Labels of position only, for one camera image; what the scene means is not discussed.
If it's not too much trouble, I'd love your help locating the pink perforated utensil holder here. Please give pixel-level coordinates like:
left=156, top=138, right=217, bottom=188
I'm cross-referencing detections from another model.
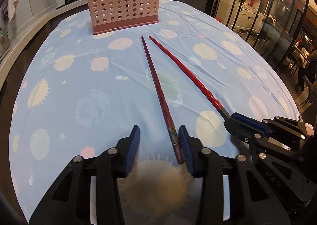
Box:
left=85, top=0, right=161, bottom=35

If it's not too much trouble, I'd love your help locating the dark red chopstick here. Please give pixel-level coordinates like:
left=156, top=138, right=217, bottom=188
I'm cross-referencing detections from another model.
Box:
left=141, top=36, right=186, bottom=165

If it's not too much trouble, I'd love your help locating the white hanging towel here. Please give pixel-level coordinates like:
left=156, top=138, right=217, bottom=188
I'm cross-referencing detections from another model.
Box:
left=6, top=0, right=19, bottom=22

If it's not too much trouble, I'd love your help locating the glass sliding door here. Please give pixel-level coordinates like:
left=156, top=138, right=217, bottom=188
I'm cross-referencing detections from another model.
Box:
left=210, top=0, right=317, bottom=126

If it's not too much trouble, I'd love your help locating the purple hanging cloth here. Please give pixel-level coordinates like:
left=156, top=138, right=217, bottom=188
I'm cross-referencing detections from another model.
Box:
left=0, top=5, right=9, bottom=21

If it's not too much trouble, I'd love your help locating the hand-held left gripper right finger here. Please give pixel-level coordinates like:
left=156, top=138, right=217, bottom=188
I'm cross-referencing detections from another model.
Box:
left=178, top=125, right=291, bottom=225

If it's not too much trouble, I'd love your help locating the blue planet print tablecloth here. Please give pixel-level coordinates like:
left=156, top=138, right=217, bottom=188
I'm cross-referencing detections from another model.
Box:
left=10, top=0, right=301, bottom=225

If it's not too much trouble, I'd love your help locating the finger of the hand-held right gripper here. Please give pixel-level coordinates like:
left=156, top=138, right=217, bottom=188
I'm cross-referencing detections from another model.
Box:
left=224, top=119, right=312, bottom=213
left=230, top=113, right=309, bottom=141

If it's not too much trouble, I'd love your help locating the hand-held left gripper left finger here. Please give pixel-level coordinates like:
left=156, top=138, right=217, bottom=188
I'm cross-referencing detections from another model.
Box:
left=29, top=125, right=141, bottom=225

